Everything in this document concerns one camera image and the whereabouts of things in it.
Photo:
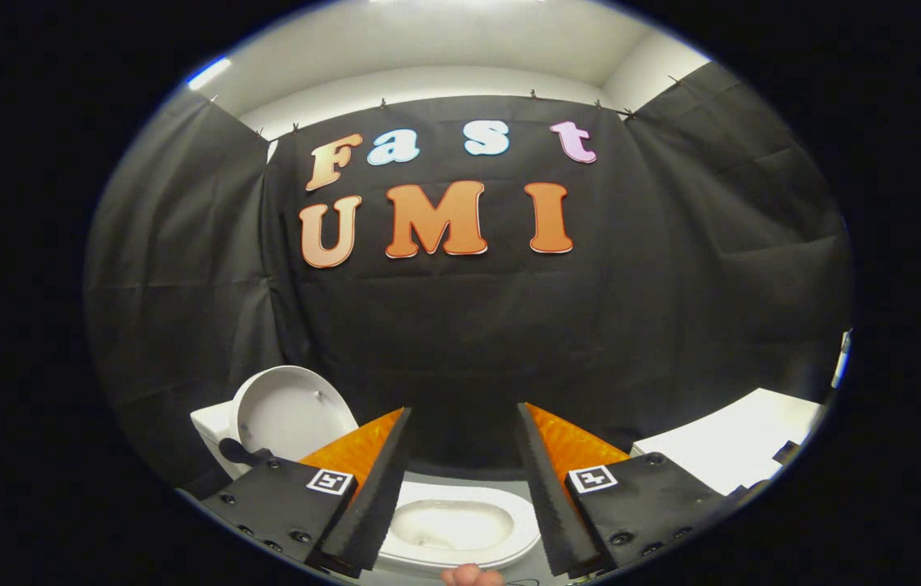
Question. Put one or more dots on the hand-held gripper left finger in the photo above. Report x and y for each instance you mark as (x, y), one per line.
(375, 496)

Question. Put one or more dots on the white drawer cabinet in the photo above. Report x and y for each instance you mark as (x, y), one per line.
(721, 448)

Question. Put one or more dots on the white toilet lid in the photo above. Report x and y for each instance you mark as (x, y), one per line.
(290, 415)

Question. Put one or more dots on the black backdrop cloth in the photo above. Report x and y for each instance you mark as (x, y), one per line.
(469, 325)

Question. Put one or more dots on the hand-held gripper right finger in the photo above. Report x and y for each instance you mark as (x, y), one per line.
(550, 496)

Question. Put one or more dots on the flat black item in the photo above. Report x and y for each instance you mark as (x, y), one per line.
(786, 452)

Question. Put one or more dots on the white ceramic toilet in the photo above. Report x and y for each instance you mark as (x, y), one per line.
(460, 525)

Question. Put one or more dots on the white wall shelf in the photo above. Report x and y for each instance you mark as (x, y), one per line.
(841, 362)

